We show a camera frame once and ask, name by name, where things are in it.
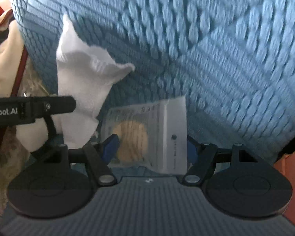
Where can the blue textured sofa cover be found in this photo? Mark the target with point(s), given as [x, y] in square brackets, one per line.
[233, 60]

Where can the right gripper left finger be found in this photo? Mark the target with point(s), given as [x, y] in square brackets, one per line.
[98, 156]

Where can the clear zip bag with pads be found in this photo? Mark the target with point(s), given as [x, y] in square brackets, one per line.
[152, 135]

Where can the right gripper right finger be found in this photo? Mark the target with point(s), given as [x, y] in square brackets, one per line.
[201, 158]

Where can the white textured cloth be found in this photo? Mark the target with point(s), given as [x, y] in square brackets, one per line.
[86, 73]

